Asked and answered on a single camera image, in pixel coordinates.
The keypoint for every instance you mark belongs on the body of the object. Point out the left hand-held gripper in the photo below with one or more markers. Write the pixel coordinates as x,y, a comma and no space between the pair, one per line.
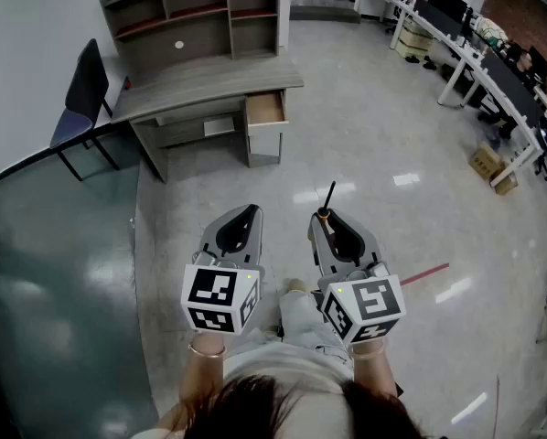
209,291

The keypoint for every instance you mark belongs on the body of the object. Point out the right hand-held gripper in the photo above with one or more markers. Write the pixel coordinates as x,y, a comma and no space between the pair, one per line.
369,300

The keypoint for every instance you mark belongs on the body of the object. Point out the wooden desk drawer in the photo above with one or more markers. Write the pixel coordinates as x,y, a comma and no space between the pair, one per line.
265,108

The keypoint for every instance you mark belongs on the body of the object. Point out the person's right forearm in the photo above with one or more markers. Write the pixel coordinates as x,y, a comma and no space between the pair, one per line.
374,373

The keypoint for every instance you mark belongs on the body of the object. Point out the person's left forearm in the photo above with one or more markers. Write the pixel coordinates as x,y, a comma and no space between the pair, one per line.
200,377

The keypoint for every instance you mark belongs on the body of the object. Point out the person's beige shoe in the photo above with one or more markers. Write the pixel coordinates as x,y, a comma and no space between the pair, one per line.
296,285

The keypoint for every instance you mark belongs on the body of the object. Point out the person's light grey trousers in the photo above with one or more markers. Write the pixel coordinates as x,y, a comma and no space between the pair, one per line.
301,313

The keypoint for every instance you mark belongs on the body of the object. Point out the red floor tape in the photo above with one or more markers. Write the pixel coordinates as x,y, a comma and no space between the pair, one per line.
424,275

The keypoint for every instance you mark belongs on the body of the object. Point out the pale pink bangle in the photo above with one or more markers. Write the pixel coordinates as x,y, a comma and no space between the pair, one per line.
367,356

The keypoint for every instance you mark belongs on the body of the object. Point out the person's white shirt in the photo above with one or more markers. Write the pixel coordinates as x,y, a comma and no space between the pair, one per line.
278,359

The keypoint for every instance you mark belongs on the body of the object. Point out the grey wooden desk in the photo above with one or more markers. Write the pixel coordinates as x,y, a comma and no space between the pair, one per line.
209,80

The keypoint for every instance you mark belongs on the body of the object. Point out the printed cardboard box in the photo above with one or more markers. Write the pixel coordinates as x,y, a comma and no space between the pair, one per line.
484,160

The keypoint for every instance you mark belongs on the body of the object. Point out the plain cardboard box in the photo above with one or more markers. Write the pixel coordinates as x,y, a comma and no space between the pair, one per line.
506,185

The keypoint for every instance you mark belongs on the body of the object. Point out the small red object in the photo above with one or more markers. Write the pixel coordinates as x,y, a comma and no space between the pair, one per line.
127,83

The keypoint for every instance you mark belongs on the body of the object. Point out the black chair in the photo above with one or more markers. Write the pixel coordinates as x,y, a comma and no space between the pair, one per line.
86,85

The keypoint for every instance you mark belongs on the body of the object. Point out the stack of pale cartons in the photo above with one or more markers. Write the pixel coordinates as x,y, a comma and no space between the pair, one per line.
413,41

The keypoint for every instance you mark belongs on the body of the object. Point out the long white office desk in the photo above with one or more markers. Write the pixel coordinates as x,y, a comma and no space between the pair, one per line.
472,62

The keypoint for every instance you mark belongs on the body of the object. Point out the black desk partition panel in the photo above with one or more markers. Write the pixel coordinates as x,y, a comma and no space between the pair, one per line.
511,89
438,18

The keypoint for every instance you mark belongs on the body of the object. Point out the grey door step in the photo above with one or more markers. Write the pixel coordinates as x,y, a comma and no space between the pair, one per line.
324,11

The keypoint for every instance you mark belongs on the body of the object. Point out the patterned white cloth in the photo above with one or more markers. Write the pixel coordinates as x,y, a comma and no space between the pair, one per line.
490,30

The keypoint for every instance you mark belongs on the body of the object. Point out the black computer monitor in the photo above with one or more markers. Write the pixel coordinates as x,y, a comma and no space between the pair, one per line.
447,0
541,64

